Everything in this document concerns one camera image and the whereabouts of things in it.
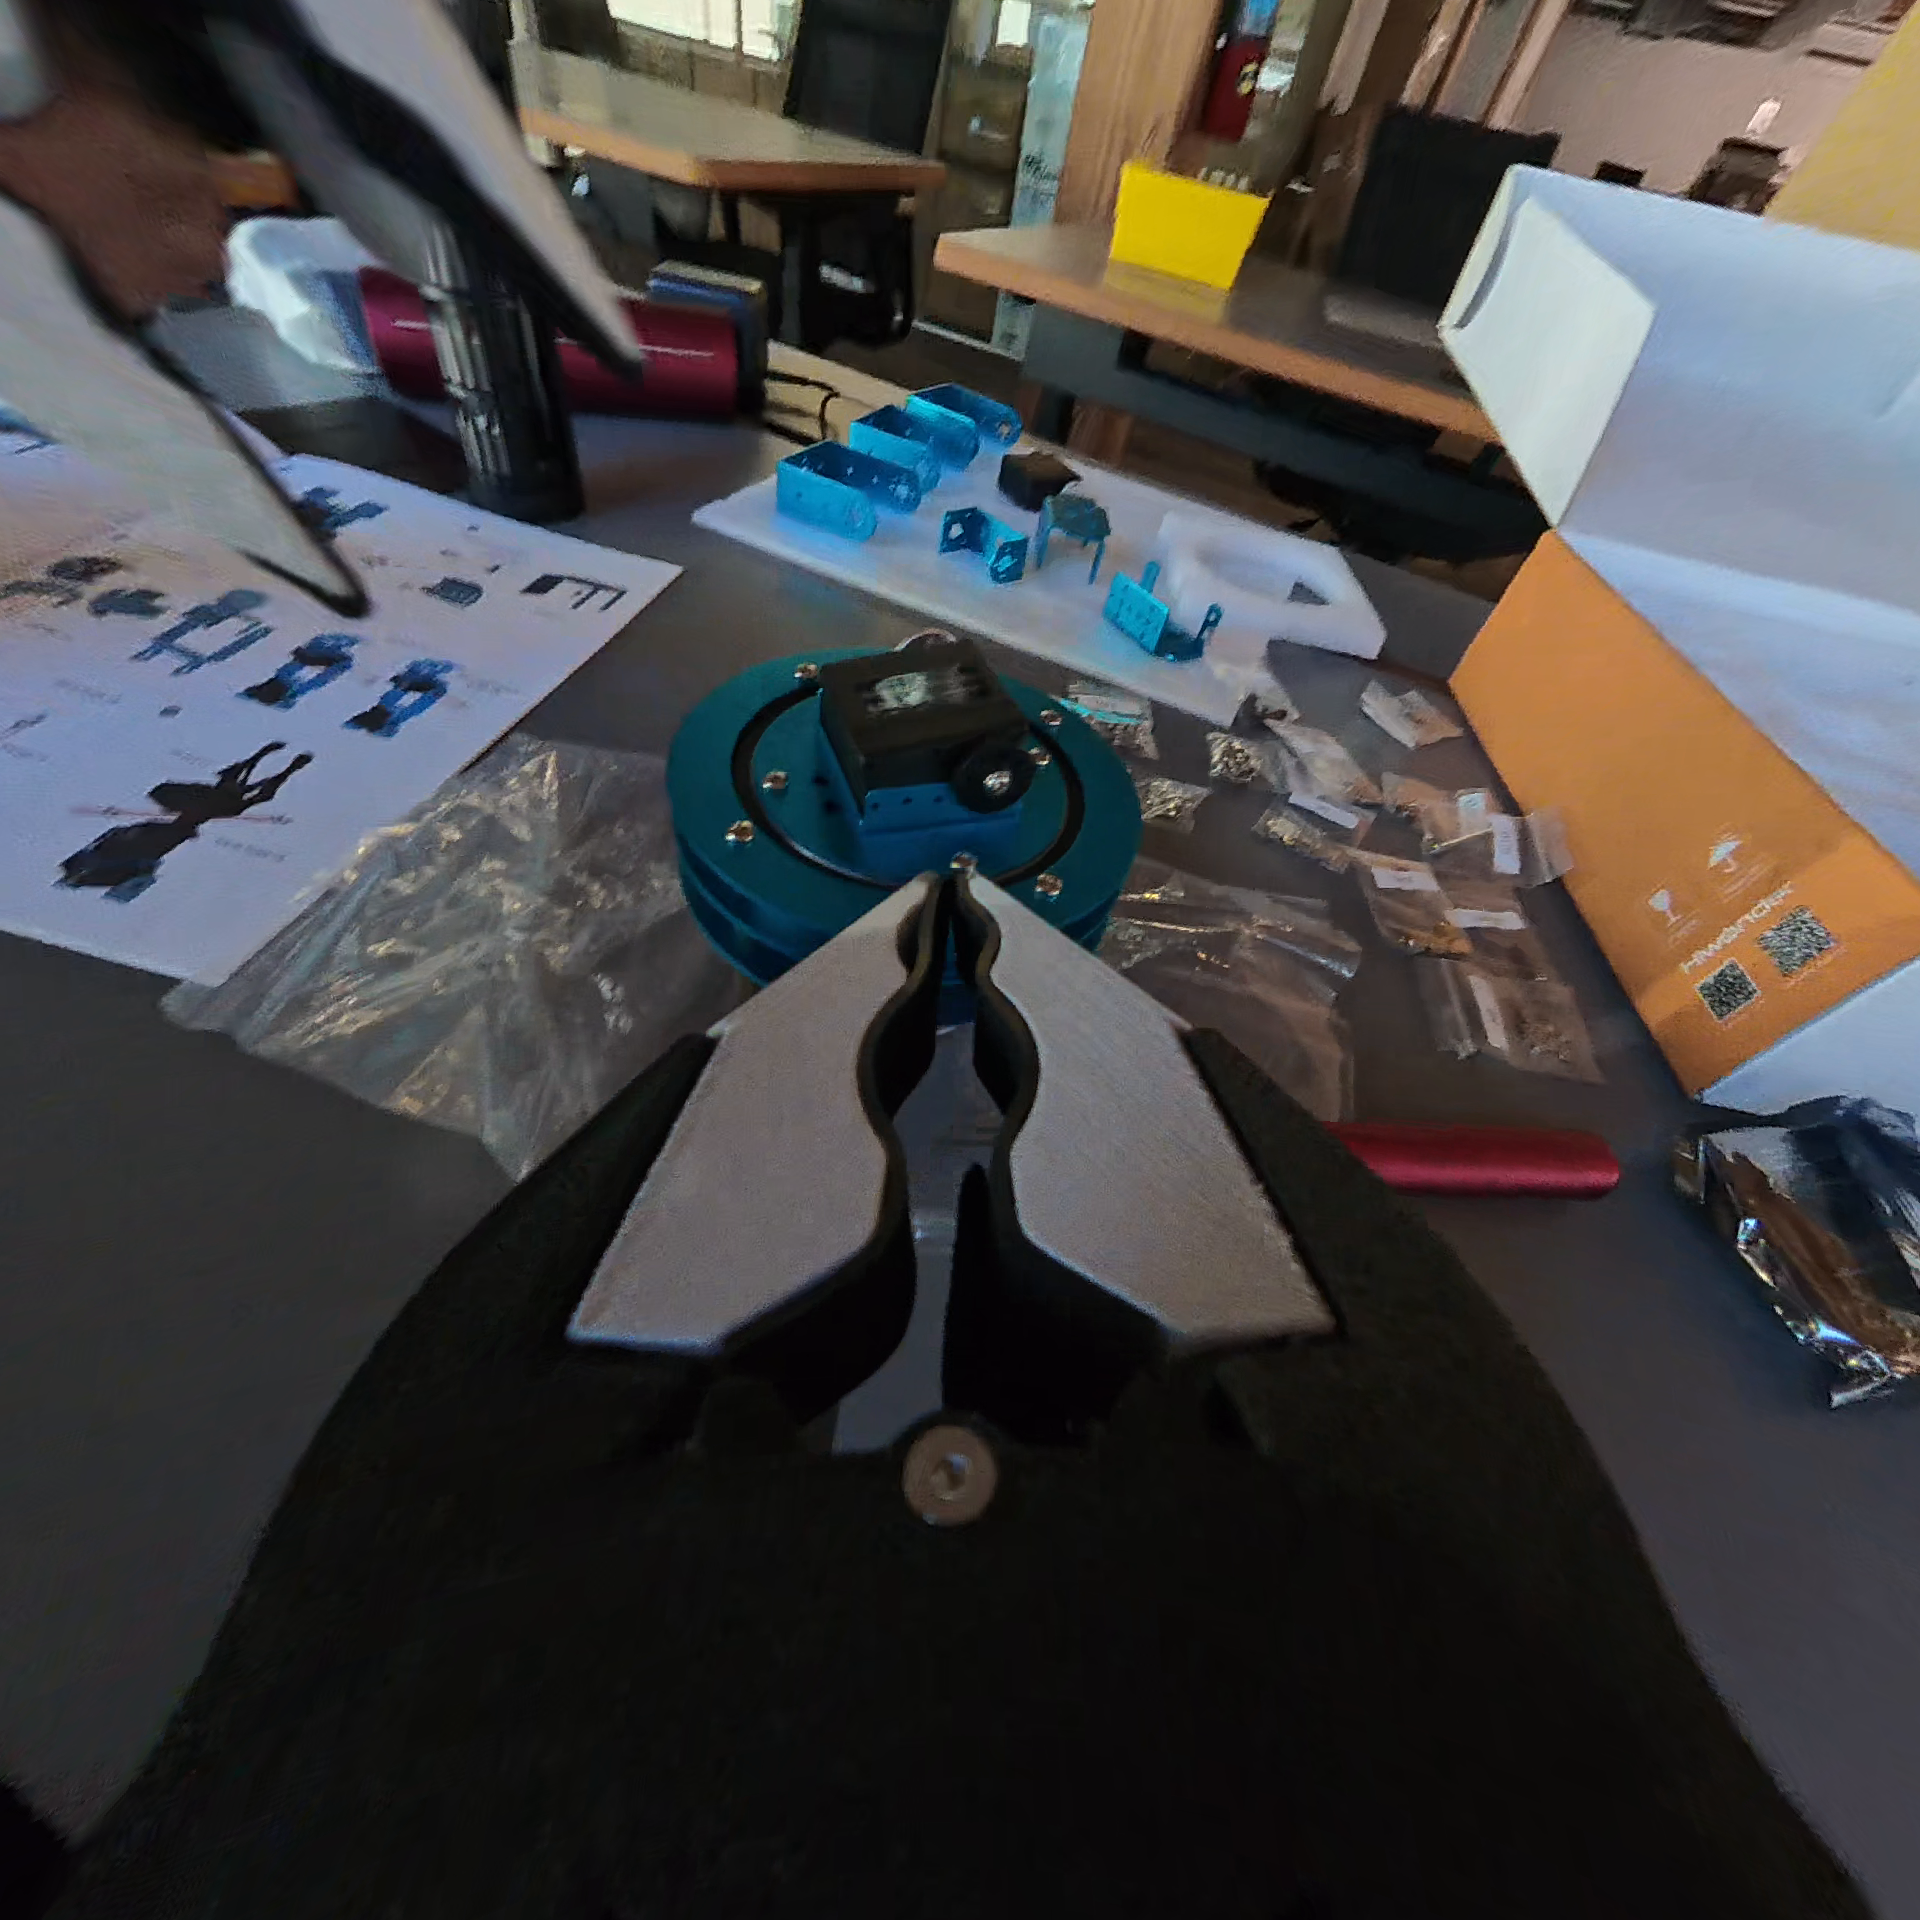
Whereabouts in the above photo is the white foam cutout frame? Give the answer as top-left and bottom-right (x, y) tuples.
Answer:
(1159, 508), (1390, 664)

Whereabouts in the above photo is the dark shiny parts bag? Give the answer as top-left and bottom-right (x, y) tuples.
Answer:
(1670, 1096), (1920, 1408)

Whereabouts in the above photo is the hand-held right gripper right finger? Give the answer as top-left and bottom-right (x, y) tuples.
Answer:
(960, 874), (1336, 1347)

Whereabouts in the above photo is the black office chair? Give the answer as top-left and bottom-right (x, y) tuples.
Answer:
(1334, 106), (1561, 301)
(778, 0), (952, 161)

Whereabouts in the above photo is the person's left hand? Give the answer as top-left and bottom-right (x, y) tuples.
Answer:
(0, 96), (232, 325)

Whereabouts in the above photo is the wooden column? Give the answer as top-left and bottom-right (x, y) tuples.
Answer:
(1055, 0), (1225, 459)

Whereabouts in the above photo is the orange-edged grey table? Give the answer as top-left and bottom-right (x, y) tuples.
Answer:
(517, 96), (951, 354)
(930, 224), (1546, 559)

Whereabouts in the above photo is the yellow plastic bin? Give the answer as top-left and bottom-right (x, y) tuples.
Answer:
(1111, 157), (1272, 291)

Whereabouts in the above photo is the group of small screw bags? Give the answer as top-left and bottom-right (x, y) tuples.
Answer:
(1065, 674), (1605, 1082)

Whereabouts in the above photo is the large blue U bracket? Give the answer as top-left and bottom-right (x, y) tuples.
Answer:
(848, 404), (945, 489)
(902, 381), (1023, 452)
(776, 441), (923, 544)

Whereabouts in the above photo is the red fire extinguisher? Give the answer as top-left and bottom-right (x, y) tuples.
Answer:
(1199, 0), (1277, 144)

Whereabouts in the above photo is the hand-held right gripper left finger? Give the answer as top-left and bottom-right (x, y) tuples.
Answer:
(567, 874), (951, 1347)

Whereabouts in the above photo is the white foam sheet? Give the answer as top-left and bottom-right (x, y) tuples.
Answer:
(689, 427), (1390, 722)

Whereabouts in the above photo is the black patterned bottle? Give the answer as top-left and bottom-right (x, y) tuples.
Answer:
(419, 224), (586, 524)

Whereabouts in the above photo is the dark grey desk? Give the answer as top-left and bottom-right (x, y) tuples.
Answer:
(0, 345), (1920, 1920)

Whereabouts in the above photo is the white instruction sheet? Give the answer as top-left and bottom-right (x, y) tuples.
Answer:
(0, 435), (682, 985)

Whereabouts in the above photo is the large clear plastic bag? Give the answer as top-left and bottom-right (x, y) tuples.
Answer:
(161, 736), (1366, 1179)

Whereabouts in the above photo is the magenta metal cylinder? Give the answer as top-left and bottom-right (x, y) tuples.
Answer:
(359, 271), (767, 424)

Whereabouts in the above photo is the grey electronic device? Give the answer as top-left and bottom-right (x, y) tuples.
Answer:
(647, 264), (770, 361)

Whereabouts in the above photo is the white plastic bag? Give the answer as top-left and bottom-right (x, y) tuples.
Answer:
(223, 218), (376, 369)

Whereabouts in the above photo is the pink screwdriver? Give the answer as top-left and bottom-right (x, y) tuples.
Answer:
(1328, 1123), (1624, 1200)

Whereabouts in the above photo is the black servo with silver horn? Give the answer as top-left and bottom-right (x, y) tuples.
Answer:
(816, 637), (1045, 841)

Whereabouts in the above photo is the blue robot arm turntable base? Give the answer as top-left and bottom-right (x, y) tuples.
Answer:
(663, 637), (1144, 1039)

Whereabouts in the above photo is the orange cardboard box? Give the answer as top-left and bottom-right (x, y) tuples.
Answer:
(1439, 0), (1920, 1120)

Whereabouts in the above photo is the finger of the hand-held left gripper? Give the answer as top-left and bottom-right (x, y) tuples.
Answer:
(201, 0), (648, 379)
(0, 194), (375, 620)

